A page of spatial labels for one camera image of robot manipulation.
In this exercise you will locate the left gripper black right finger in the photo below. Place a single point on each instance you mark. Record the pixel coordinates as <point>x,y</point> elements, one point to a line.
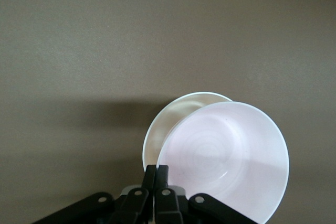
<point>168,205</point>

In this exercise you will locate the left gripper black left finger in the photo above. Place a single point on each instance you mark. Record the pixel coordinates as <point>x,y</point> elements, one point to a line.
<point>126,208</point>

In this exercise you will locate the pink bowl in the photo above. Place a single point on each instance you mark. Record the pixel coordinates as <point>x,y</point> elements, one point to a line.
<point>223,155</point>

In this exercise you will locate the white bowl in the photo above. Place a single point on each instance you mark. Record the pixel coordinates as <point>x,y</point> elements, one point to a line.
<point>168,121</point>

